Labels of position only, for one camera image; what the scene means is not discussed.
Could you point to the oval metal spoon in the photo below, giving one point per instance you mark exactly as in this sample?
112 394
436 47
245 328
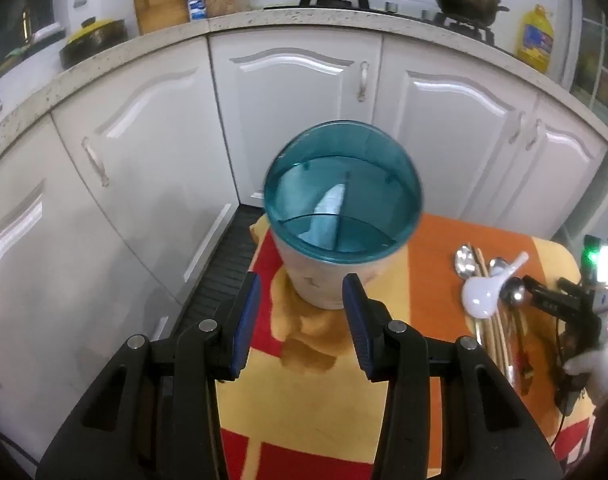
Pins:
464 262

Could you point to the wooden chopstick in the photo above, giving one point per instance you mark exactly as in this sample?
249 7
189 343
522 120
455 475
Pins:
480 260
495 345
505 355

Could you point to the white cabinet door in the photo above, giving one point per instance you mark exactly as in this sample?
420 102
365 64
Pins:
449 135
559 185
34 260
149 160
284 100

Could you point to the white ceramic spoon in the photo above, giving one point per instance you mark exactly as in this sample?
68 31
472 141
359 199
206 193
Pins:
479 300

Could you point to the white floral utensil holder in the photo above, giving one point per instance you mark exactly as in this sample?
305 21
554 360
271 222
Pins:
334 170

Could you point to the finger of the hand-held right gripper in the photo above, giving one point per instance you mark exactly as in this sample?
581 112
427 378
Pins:
574 289
549 300

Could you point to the person's right hand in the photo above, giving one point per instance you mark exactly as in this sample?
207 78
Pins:
601 375

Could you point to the orange yellow printed blanket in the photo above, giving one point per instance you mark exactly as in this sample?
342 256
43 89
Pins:
434 260

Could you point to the yellow cooking oil bottle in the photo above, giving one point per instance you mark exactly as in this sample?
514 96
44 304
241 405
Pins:
534 40

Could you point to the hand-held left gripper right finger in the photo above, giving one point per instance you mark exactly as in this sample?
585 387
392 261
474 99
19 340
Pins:
356 325

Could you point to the yellow lidded black pot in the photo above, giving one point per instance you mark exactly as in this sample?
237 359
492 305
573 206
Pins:
91 40

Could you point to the dark window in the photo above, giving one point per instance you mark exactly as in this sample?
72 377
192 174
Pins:
14 25

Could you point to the black gas stove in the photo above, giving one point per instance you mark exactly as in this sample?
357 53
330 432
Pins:
334 2

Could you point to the black ribbed floor mat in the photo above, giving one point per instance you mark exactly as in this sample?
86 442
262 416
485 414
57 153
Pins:
224 260

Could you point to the blue white carton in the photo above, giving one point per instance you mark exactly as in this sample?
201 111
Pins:
195 2

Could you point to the round metal soup spoon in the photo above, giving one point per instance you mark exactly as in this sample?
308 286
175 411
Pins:
514 292

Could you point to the wooden cutting board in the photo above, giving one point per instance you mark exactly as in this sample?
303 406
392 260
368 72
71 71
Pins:
159 0

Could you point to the speckled kitchen countertop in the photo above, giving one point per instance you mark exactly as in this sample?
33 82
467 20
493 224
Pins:
284 20

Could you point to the small metal spoon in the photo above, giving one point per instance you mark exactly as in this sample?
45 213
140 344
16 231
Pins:
497 265

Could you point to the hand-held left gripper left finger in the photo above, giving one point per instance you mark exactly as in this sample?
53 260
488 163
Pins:
246 325

